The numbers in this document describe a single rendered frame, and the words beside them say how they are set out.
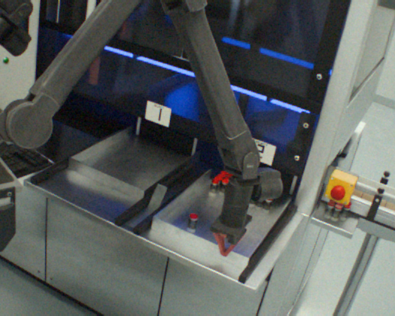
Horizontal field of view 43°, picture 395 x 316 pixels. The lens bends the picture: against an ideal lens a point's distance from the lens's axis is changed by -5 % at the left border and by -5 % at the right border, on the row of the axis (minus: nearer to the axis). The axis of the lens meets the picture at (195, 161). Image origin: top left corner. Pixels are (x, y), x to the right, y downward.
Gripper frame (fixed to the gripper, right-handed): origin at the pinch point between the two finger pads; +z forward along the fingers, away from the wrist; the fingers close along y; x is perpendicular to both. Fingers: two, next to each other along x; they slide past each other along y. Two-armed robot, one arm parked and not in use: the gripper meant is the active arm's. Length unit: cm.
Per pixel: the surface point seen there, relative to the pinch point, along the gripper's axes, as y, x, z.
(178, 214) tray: 10.9, 17.7, 2.3
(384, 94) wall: 495, -4, 80
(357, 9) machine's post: 35, -10, -57
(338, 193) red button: 31.7, -18.6, -9.2
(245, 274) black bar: -3.5, -7.1, 0.7
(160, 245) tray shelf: -4.0, 14.7, 2.5
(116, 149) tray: 30, 51, 2
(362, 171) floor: 288, -13, 92
